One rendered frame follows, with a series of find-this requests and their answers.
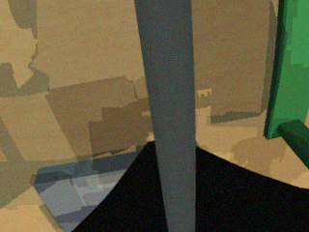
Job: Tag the green u-shaped stand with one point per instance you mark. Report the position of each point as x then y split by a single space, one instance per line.
288 103

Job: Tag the grey cylinder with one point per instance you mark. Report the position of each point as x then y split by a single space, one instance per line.
166 39

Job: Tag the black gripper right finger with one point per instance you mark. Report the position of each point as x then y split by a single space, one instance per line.
232 199

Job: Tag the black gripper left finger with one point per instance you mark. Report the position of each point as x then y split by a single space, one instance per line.
135 204

